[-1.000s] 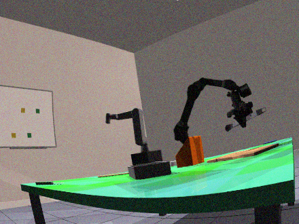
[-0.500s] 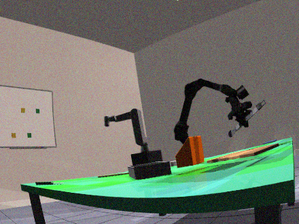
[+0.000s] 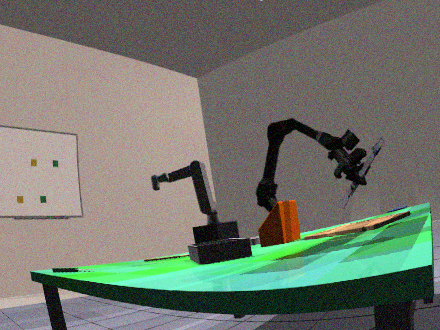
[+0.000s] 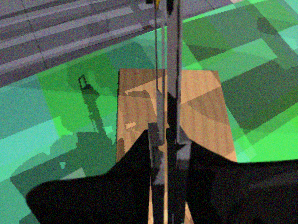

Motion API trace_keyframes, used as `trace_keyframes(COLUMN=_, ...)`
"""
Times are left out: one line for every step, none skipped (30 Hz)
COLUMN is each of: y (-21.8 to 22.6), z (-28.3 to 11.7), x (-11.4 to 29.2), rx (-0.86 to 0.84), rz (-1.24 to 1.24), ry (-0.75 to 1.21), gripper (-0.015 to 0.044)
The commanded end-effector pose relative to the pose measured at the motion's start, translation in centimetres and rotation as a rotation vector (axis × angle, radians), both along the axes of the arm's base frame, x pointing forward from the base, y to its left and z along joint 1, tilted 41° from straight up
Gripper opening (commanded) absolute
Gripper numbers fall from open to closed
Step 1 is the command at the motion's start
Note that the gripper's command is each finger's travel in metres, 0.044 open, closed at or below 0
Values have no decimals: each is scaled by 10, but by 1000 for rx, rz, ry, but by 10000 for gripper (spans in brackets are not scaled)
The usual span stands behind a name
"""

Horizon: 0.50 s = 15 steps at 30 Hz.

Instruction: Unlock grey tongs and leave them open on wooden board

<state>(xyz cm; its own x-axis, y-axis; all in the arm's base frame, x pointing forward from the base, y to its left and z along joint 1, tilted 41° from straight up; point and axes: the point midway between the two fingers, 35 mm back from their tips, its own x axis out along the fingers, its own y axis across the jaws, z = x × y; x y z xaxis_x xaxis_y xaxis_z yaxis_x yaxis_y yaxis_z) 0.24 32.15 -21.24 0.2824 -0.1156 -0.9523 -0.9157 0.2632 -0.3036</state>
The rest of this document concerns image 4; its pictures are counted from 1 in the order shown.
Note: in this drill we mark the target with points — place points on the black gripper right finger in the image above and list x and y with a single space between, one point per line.
217 186

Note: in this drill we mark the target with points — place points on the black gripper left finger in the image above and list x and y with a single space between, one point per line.
121 192

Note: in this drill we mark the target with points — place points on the wooden board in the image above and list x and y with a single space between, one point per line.
203 114

